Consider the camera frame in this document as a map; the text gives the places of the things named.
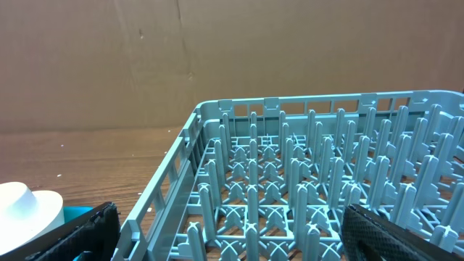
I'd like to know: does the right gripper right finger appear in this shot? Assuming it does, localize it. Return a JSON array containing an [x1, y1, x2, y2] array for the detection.
[[341, 204, 463, 261]]

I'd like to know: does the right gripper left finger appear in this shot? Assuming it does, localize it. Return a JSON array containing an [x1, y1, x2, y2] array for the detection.
[[1, 202, 120, 261]]

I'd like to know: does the white upside-down bowl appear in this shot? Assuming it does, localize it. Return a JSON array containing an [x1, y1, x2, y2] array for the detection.
[[1, 191, 65, 254]]

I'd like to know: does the white upside-down cup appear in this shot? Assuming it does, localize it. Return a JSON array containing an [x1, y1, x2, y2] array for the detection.
[[1, 182, 37, 221]]

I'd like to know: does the teal plastic serving tray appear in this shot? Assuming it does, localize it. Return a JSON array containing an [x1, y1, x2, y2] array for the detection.
[[61, 206, 94, 261]]

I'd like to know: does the grey plastic dish rack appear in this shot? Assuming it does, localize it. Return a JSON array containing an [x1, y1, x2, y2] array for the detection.
[[113, 91, 463, 260]]

